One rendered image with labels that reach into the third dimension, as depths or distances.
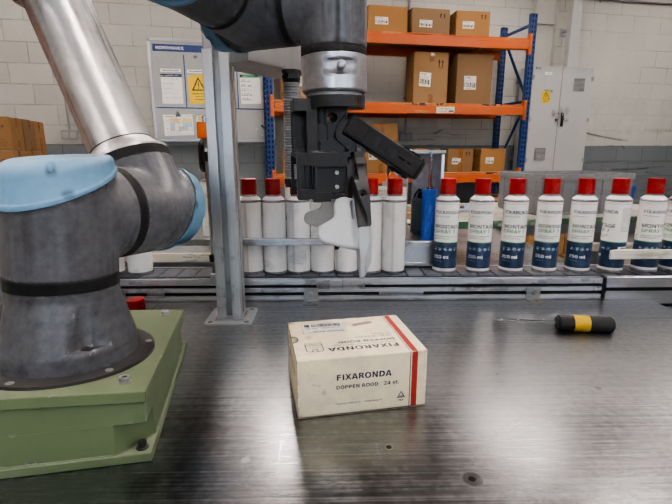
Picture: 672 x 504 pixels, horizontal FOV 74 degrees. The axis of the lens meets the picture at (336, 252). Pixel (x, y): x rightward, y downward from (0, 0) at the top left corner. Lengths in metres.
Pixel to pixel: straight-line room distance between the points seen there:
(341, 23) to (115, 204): 0.32
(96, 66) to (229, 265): 0.38
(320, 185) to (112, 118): 0.31
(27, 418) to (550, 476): 0.51
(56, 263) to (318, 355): 0.30
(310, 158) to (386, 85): 5.14
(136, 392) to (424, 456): 0.30
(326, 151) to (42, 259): 0.32
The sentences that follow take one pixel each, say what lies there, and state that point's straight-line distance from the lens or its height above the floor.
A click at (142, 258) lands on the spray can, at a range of 1.05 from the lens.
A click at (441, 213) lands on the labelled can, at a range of 0.99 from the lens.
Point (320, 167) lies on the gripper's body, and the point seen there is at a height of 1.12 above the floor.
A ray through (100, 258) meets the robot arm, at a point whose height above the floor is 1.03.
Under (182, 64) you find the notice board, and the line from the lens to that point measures 5.33.
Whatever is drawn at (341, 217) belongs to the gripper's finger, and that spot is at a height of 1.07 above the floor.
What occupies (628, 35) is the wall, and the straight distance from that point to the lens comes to 7.34.
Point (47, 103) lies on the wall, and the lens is 5.72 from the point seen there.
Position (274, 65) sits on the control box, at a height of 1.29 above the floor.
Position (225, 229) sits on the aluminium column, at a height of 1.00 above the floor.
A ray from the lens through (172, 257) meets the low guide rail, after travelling 1.08.
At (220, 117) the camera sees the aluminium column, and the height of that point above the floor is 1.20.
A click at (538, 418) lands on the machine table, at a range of 0.62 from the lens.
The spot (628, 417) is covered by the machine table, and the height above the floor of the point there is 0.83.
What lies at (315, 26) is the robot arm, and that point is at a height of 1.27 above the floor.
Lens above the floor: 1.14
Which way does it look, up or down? 13 degrees down
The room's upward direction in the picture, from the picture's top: straight up
